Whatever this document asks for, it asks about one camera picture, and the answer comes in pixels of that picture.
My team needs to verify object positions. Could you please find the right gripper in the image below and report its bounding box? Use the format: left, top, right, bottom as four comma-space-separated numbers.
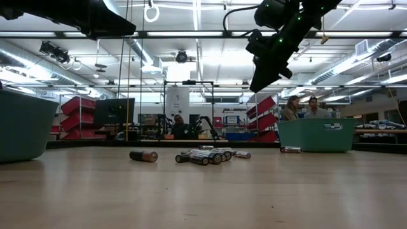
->
245, 18, 314, 94

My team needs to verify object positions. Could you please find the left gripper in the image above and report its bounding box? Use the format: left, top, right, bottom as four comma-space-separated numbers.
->
0, 0, 137, 39

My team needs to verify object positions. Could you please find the black copper Duracell battery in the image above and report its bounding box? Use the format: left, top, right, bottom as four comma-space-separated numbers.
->
128, 149, 159, 163
174, 153, 191, 164

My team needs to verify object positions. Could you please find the red storage bin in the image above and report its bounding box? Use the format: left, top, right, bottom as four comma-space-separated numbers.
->
60, 113, 95, 132
60, 96, 96, 116
62, 128, 107, 141
251, 113, 279, 132
246, 96, 277, 119

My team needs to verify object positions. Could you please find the person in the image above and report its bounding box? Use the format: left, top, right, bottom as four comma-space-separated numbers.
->
170, 114, 193, 140
303, 96, 333, 120
282, 95, 301, 121

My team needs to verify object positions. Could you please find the black overhead light bar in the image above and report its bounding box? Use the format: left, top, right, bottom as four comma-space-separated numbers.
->
0, 30, 407, 39

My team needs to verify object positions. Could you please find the black ceiling spotlight cluster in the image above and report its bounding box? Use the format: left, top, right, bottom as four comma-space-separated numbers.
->
39, 40, 71, 64

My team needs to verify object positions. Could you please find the yellow hanging connector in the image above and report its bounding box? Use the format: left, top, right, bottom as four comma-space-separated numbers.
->
320, 18, 330, 45

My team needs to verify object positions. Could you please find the small white-framed screen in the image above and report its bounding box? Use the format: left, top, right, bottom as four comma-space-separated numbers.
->
224, 114, 240, 126

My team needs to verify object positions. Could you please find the green plastic bin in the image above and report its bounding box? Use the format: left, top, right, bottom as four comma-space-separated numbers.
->
277, 118, 356, 153

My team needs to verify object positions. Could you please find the blue storage bin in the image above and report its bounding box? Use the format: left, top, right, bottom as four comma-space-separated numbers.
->
225, 132, 257, 142

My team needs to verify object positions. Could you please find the black computer monitor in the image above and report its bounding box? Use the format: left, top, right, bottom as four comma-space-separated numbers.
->
93, 97, 135, 125

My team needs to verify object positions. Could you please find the white ceiling vent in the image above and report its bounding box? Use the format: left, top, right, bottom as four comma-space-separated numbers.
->
355, 39, 369, 57

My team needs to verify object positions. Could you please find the white cylindrical tank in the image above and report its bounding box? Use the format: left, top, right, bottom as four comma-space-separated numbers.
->
165, 87, 191, 127

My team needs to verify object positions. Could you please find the grey tube bundle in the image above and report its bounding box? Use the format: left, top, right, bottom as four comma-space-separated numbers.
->
365, 120, 405, 130

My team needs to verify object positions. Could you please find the wooden work table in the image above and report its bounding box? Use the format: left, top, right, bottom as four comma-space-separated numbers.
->
355, 128, 407, 134

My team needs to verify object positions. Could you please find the dark blue plastic bin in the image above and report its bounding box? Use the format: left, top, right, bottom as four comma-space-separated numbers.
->
0, 90, 60, 163

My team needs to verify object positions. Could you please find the black hanging cable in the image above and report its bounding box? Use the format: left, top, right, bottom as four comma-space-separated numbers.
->
116, 35, 127, 96

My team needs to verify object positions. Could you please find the silver ventilation duct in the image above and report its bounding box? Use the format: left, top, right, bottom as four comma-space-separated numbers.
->
0, 39, 117, 100
127, 38, 155, 66

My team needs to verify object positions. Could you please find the white cable ring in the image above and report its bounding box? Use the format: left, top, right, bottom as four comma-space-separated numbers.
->
144, 2, 160, 24

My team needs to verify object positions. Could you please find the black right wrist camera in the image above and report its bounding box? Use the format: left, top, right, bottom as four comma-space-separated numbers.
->
254, 0, 293, 32

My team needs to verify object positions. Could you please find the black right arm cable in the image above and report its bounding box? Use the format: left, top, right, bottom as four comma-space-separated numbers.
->
222, 5, 265, 38

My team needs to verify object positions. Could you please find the black metal frame stand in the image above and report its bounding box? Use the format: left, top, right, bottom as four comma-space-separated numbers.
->
163, 80, 216, 141

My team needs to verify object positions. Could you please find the black metal table frame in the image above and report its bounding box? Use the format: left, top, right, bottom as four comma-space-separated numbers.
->
46, 139, 407, 155

